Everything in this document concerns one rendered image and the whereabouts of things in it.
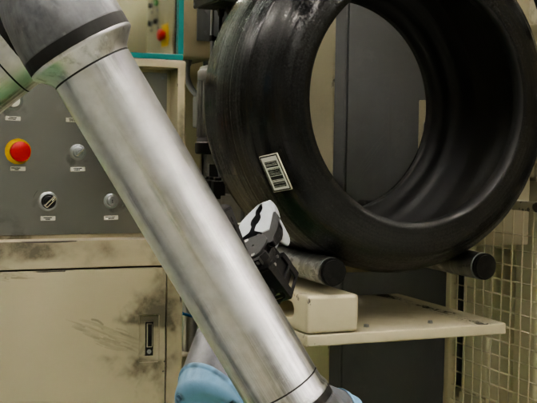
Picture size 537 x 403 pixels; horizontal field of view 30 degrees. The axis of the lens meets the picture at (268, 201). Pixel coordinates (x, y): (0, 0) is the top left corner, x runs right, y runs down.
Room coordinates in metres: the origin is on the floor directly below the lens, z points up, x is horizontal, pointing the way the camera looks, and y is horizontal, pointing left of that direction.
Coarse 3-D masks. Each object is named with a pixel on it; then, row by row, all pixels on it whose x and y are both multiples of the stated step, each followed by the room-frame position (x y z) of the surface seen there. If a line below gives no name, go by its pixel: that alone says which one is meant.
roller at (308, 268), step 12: (288, 252) 1.66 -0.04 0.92; (300, 252) 1.63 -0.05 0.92; (300, 264) 1.60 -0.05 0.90; (312, 264) 1.56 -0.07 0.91; (324, 264) 1.53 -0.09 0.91; (336, 264) 1.54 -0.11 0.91; (300, 276) 1.61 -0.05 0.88; (312, 276) 1.56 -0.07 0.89; (324, 276) 1.53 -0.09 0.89; (336, 276) 1.54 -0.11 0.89
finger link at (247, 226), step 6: (252, 210) 1.42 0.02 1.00; (258, 210) 1.42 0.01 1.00; (246, 216) 1.42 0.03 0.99; (252, 216) 1.41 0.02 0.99; (258, 216) 1.41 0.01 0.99; (246, 222) 1.40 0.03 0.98; (252, 222) 1.40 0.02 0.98; (240, 228) 1.40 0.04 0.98; (246, 228) 1.39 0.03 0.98; (252, 228) 1.39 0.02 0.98; (246, 234) 1.38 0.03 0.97; (252, 234) 1.38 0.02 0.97
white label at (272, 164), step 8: (264, 160) 1.51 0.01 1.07; (272, 160) 1.50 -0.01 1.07; (264, 168) 1.52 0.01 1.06; (272, 168) 1.50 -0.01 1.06; (280, 168) 1.49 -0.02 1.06; (272, 176) 1.51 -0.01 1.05; (280, 176) 1.50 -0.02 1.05; (272, 184) 1.52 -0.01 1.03; (280, 184) 1.51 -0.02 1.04; (288, 184) 1.50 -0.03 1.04
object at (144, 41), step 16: (128, 0) 2.07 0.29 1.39; (144, 0) 2.08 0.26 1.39; (160, 0) 2.09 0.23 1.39; (176, 0) 2.11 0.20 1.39; (128, 16) 2.07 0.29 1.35; (144, 16) 2.08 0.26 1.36; (160, 16) 2.09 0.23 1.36; (176, 16) 2.11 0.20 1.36; (144, 32) 2.08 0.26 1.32; (160, 32) 2.09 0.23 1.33; (176, 32) 2.11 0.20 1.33; (128, 48) 2.07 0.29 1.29; (144, 48) 2.08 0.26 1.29; (160, 48) 2.09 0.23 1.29; (176, 48) 2.11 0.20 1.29
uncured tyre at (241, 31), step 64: (256, 0) 1.60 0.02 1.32; (320, 0) 1.52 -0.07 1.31; (384, 0) 1.86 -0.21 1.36; (448, 0) 1.83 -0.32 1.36; (512, 0) 1.66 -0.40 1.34; (256, 64) 1.51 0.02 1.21; (448, 64) 1.91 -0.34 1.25; (512, 64) 1.66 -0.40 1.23; (256, 128) 1.51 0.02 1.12; (448, 128) 1.91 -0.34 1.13; (512, 128) 1.67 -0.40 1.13; (256, 192) 1.58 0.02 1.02; (320, 192) 1.52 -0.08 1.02; (448, 192) 1.87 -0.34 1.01; (512, 192) 1.66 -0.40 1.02; (384, 256) 1.58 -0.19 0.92; (448, 256) 1.64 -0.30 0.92
